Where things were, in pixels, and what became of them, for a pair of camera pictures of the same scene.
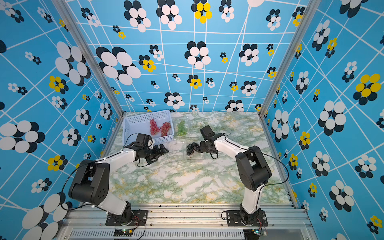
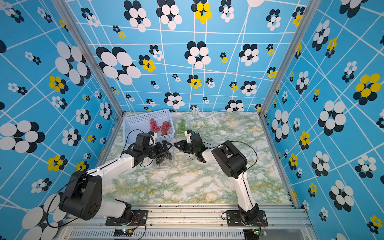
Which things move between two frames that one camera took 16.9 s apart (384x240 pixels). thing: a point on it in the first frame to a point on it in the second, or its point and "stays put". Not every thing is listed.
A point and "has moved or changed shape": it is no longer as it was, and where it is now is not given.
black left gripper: [158, 153] stays put
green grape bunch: [182, 128] stays put
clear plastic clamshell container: [183, 128] stays put
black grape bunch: [191, 148] has moved or changed shape
